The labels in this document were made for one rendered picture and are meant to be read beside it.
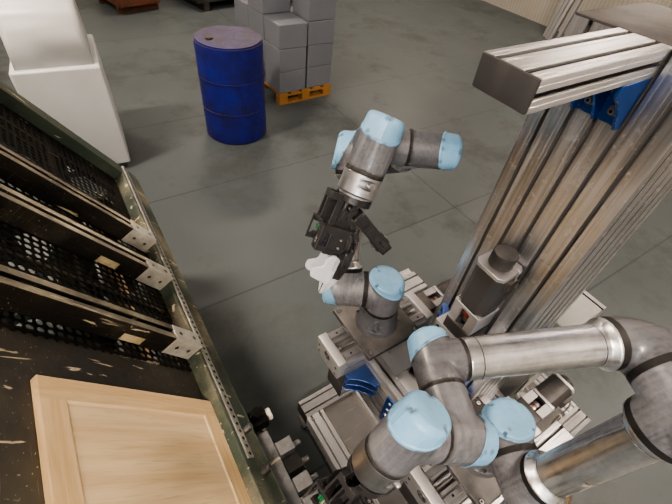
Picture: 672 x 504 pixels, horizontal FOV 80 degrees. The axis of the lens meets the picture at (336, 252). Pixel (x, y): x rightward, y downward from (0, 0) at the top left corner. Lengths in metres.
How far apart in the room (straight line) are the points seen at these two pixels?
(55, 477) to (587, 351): 0.96
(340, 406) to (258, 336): 0.74
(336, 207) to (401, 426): 0.39
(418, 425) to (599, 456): 0.46
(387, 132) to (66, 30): 3.13
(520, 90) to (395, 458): 0.49
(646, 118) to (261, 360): 2.16
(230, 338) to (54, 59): 2.33
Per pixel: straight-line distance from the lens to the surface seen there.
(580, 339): 0.82
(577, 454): 0.98
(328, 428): 2.12
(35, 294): 1.15
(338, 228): 0.74
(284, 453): 1.50
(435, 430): 0.58
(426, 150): 0.84
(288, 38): 4.72
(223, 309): 2.74
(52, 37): 3.67
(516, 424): 1.13
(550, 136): 0.93
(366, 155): 0.72
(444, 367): 0.70
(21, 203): 1.42
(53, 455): 0.98
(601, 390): 3.06
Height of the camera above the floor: 2.20
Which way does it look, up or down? 46 degrees down
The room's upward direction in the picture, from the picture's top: 7 degrees clockwise
